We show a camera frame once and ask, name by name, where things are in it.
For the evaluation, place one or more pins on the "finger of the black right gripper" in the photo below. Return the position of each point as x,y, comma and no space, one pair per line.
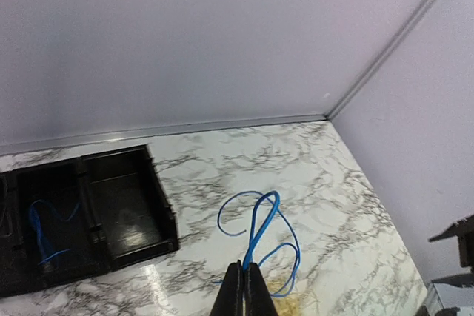
465,280
463,231

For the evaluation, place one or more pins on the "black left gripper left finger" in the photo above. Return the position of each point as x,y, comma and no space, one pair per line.
229,300

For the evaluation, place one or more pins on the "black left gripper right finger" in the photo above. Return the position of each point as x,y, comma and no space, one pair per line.
258,301

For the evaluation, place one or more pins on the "black compartment tray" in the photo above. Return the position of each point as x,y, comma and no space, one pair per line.
82,217

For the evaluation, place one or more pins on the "right aluminium corner post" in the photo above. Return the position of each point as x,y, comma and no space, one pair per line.
383,55

